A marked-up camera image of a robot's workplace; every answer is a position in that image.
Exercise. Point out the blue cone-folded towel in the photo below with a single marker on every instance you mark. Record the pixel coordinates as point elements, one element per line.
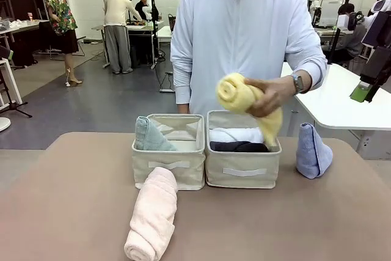
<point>311,154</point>

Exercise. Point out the seated person in black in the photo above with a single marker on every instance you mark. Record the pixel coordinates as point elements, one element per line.
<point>143,7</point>

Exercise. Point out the grey-green towel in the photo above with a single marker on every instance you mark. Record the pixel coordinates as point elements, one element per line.
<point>151,138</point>

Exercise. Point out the seated person in grey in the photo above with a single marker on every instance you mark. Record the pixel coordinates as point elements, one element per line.
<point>348,35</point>

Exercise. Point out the person's left hand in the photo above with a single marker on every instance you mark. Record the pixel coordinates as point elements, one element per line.
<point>268,96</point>

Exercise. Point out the person's right forearm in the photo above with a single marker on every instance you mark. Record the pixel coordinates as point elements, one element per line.
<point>181,83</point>

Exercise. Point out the person's right hand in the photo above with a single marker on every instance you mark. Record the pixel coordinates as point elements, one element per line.
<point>183,108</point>

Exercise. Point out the person in white hoodie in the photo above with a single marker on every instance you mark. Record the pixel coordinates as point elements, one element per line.
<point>241,35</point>

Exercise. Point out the grey background table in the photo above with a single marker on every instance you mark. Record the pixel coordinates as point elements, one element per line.
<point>18,25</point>

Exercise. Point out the man in cream sweater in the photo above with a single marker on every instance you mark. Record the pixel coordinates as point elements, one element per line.
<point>117,19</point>

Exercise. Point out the black camera tripod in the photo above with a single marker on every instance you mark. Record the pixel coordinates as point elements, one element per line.
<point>154,25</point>

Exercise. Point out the beige fabric storage bin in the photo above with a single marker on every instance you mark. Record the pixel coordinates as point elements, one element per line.
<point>168,166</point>
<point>241,169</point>

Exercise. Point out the background workbench with robot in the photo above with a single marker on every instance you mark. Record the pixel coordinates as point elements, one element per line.
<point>328,30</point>
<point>137,28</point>

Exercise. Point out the small white table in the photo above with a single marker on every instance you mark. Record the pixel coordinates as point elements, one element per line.
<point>7,77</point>

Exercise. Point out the woman in floral shirt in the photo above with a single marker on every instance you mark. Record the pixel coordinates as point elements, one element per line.
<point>61,22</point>

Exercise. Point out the wristwatch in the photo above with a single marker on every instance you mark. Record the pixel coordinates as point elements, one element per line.
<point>298,84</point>

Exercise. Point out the white side table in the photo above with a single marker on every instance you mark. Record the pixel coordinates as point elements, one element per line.
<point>336,105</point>

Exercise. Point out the black floor stand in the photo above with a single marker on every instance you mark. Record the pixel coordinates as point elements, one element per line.
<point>15,102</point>

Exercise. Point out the dark grey towel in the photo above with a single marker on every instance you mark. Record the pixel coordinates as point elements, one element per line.
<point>238,146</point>

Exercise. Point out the white towel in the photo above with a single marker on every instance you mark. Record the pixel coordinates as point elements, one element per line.
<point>235,135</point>

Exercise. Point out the pink rolled towel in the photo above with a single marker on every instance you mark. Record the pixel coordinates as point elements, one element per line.
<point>152,212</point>

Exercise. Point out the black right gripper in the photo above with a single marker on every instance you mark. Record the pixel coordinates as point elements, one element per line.
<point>377,65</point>

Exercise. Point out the yellow towel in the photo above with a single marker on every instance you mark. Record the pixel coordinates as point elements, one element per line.
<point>235,93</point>

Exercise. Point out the person's left forearm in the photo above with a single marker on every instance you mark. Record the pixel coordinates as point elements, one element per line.
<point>311,77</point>

